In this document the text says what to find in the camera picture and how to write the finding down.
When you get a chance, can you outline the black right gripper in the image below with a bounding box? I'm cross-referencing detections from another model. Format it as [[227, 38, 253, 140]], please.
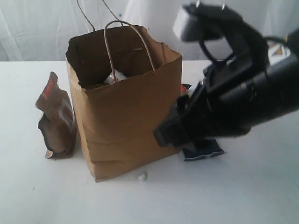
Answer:
[[154, 48, 271, 148]]

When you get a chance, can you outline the small white pebble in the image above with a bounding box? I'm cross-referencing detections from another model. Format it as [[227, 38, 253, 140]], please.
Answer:
[[138, 172, 148, 182]]

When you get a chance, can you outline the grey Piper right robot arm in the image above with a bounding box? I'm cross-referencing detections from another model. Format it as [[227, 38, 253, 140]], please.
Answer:
[[153, 30, 299, 148]]

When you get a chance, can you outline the spaghetti pasta packet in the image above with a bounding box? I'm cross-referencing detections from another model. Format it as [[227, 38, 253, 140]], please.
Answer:
[[179, 84, 225, 161]]

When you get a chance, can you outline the brown pouch with orange label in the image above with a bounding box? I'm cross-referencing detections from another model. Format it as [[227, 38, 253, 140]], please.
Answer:
[[36, 71, 76, 159]]

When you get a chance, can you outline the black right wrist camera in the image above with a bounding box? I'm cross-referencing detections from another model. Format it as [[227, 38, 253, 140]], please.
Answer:
[[172, 1, 242, 42]]

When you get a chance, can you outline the white backdrop curtain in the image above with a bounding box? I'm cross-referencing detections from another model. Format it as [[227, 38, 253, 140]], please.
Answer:
[[0, 0, 299, 61]]

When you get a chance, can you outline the brown paper bag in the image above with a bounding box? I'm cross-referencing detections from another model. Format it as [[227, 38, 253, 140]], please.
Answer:
[[66, 21, 182, 182]]

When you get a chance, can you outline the small white blue carton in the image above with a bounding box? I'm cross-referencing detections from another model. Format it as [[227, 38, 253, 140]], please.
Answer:
[[104, 70, 127, 84]]

